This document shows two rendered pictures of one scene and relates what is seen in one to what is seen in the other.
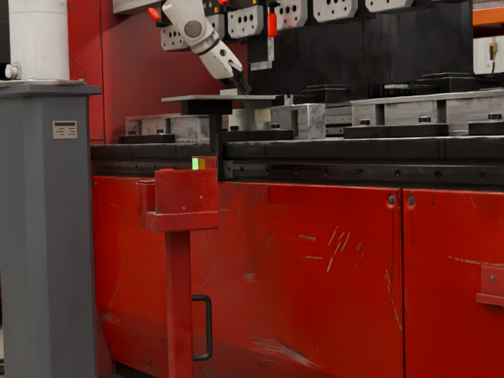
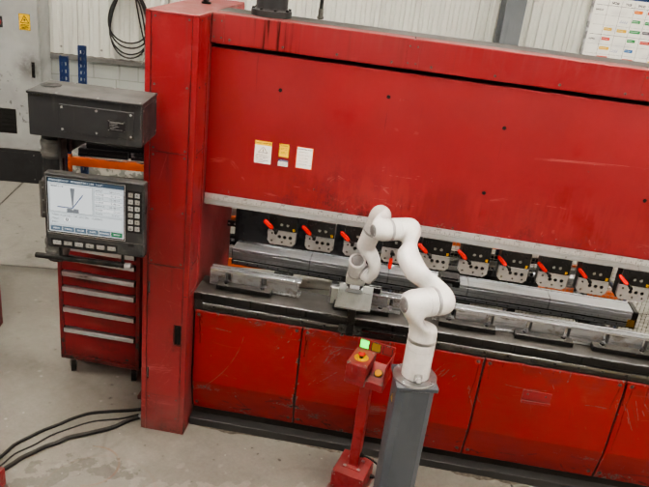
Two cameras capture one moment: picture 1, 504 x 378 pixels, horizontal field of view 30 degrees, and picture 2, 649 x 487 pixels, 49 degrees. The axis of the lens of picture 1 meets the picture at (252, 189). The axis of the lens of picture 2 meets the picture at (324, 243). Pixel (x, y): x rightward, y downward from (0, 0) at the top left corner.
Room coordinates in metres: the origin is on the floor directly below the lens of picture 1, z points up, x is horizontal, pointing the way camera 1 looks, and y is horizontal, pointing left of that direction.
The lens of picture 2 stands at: (0.70, 2.72, 2.68)
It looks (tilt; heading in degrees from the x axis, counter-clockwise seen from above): 23 degrees down; 310
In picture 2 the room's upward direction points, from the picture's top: 7 degrees clockwise
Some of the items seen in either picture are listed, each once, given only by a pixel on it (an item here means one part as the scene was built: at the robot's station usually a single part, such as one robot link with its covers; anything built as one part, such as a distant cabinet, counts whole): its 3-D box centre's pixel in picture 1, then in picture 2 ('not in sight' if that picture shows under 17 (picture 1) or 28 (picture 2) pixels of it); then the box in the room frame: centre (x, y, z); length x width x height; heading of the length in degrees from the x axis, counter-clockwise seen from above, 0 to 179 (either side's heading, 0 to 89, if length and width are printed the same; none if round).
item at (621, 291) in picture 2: not in sight; (632, 282); (1.58, -0.81, 1.26); 0.15 x 0.09 x 0.17; 35
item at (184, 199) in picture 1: (175, 192); (370, 364); (2.39, 0.19, 0.75); 0.20 x 0.16 x 0.18; 20
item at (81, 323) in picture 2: not in sight; (115, 293); (4.14, 0.53, 0.50); 0.50 x 0.50 x 1.00; 35
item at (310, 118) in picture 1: (274, 124); (365, 298); (2.67, -0.07, 0.92); 0.39 x 0.06 x 0.10; 35
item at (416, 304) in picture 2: not in sight; (419, 315); (2.01, 0.47, 1.30); 0.19 x 0.12 x 0.24; 65
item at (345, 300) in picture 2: (218, 98); (354, 297); (2.63, 0.09, 1.00); 0.26 x 0.18 x 0.01; 125
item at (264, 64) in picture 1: (260, 52); not in sight; (2.71, -0.04, 1.13); 0.10 x 0.02 x 0.10; 35
